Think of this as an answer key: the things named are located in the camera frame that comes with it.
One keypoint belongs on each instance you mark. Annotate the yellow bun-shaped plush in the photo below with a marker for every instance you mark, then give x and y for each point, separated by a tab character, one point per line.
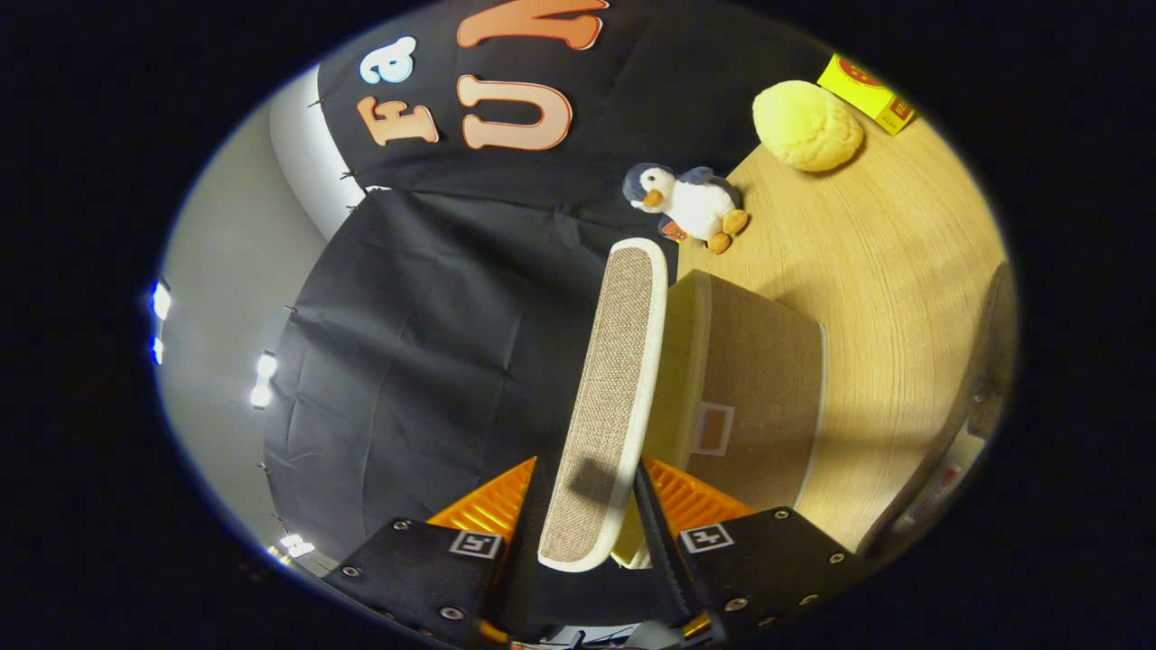
806	126

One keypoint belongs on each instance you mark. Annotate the penguin plush toy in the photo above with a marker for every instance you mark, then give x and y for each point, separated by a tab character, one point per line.
691	203

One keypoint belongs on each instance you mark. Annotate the yellow book with red circle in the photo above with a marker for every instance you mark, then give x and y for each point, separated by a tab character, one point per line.
867	92

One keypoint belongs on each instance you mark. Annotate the beige fabric storage box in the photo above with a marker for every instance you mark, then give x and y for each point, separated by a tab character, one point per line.
759	379

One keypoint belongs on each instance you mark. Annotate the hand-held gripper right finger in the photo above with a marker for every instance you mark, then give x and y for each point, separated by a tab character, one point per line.
664	551

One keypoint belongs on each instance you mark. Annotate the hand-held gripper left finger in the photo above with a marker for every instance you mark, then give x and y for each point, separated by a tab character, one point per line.
526	551

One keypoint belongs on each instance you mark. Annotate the ceiling light panel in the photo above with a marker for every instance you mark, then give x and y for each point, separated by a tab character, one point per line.
262	379

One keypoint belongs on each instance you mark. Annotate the row of black cloth clips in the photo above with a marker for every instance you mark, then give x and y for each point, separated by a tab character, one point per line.
291	310

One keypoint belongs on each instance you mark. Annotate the brown fuzzy shoe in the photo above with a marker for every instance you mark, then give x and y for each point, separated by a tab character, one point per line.
993	361

